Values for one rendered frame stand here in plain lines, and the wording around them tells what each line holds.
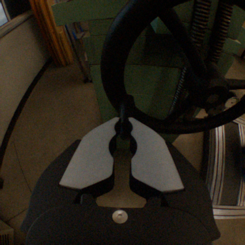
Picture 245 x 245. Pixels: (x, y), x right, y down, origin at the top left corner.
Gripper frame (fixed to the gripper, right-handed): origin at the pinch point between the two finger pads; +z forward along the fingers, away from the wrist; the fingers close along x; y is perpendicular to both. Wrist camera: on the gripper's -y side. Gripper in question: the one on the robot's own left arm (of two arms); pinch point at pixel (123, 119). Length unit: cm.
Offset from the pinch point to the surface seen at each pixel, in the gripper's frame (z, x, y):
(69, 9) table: 17.2, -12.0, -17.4
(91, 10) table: 17.8, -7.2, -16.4
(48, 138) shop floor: 64, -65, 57
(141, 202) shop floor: 25, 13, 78
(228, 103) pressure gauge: 22.6, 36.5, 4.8
